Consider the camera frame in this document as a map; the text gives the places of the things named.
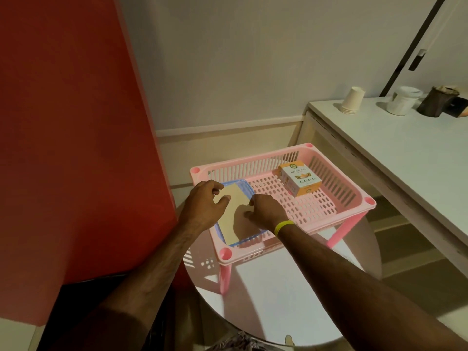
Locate person's right forearm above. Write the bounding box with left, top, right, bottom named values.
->
left=277, top=224, right=468, bottom=351

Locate patterned cloth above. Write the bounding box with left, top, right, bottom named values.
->
left=208, top=332, right=280, bottom=351

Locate person's left forearm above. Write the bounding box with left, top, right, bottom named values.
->
left=51, top=220, right=206, bottom=351

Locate yellow wristband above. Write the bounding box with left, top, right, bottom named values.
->
left=274, top=220, right=296, bottom=238

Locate black door handle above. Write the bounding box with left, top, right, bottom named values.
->
left=408, top=49, right=427, bottom=71

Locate pink plastic basket rack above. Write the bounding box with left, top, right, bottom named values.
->
left=190, top=143, right=377, bottom=296

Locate dark brown pot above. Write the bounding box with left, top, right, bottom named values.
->
left=416, top=86, right=460, bottom=117

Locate person's right hand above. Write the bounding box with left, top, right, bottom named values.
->
left=243, top=194, right=290, bottom=232

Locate orange and white box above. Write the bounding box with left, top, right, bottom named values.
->
left=278, top=161, right=322, bottom=198

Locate stack of white paper cups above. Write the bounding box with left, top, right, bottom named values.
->
left=339, top=86, right=366, bottom=115

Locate white lidded cup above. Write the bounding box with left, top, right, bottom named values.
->
left=386, top=86, right=424, bottom=116

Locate black door frame strip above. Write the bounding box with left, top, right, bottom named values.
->
left=380, top=0, right=448, bottom=97

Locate beige box with blue edge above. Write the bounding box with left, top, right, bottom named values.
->
left=210, top=180, right=269, bottom=248

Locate person's left hand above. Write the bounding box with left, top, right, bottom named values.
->
left=179, top=180, right=232, bottom=234

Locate white desk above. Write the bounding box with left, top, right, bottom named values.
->
left=303, top=96, right=468, bottom=279

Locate round white table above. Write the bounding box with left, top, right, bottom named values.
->
left=182, top=201, right=382, bottom=347

